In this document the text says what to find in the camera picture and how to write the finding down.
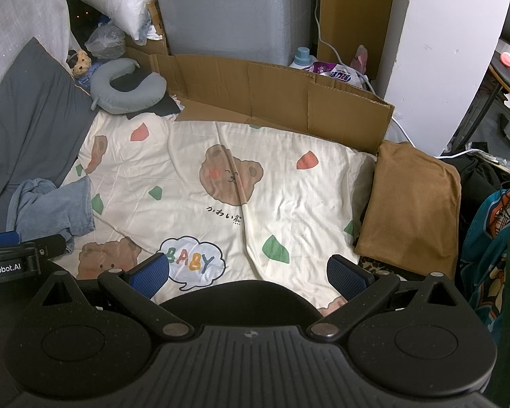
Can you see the black cloth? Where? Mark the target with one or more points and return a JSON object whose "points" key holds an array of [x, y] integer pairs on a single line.
{"points": [[168, 104]]}

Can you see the grey wrapped mattress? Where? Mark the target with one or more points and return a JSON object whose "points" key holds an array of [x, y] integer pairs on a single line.
{"points": [[229, 12]]}

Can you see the clear plastic packet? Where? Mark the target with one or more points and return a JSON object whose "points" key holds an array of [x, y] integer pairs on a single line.
{"points": [[493, 159]]}

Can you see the bear print bed sheet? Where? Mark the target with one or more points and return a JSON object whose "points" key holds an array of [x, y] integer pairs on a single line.
{"points": [[174, 144]]}

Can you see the blue denim pants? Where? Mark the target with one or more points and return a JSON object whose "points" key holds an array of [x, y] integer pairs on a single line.
{"points": [[46, 208]]}

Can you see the brown folded cloth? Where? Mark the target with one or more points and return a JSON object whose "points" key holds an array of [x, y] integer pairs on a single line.
{"points": [[408, 204]]}

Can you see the tall cardboard box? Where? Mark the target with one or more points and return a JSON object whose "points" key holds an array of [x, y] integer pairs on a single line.
{"points": [[357, 8]]}

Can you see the detergent bottle with blue cap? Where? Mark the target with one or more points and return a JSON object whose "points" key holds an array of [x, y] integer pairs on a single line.
{"points": [[301, 57]]}

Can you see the grey neck pillow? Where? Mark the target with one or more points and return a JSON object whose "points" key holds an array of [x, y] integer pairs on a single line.
{"points": [[106, 97]]}

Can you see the clear plastic bag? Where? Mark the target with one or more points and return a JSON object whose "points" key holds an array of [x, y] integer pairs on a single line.
{"points": [[106, 40]]}

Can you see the leopard print cloth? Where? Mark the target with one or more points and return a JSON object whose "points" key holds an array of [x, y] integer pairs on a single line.
{"points": [[372, 265]]}

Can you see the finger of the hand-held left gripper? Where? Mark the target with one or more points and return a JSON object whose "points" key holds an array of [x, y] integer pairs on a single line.
{"points": [[0, 238], [51, 245]]}

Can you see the white pillow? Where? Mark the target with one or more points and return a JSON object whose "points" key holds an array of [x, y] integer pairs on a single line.
{"points": [[119, 0]]}

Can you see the flattened cardboard box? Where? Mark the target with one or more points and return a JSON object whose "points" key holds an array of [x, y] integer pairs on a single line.
{"points": [[280, 93]]}

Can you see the teal printed cloth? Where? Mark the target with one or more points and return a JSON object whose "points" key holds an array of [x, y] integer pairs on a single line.
{"points": [[488, 238]]}

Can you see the purple detergent pouch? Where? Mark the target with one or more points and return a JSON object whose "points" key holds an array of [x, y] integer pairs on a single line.
{"points": [[335, 72]]}

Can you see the brown teddy bear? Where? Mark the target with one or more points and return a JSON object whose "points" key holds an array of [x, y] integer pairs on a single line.
{"points": [[81, 63]]}

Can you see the dark grey pillow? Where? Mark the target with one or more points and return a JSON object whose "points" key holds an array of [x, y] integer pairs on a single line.
{"points": [[29, 114]]}

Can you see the pink bottle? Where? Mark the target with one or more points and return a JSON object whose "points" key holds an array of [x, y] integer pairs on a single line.
{"points": [[360, 57]]}

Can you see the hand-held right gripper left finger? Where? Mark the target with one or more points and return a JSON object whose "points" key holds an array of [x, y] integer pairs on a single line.
{"points": [[151, 274]]}

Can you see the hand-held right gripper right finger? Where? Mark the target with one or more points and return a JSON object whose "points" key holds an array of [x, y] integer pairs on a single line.
{"points": [[348, 274]]}

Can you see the white curtain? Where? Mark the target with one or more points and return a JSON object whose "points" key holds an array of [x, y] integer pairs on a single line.
{"points": [[12, 17]]}

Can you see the black garment pile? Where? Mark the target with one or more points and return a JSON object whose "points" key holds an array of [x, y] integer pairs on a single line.
{"points": [[476, 178]]}

